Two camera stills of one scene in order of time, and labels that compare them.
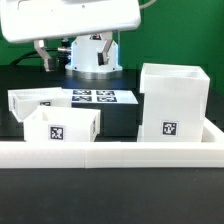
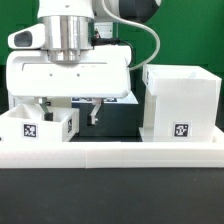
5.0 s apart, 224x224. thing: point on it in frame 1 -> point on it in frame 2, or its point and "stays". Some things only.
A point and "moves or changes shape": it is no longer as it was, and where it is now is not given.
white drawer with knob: x=48 y=124 moves or changes shape
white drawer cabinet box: x=174 y=103 moves or changes shape
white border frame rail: x=208 y=152 stays
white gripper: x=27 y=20 -> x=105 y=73
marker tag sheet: x=102 y=96 stays
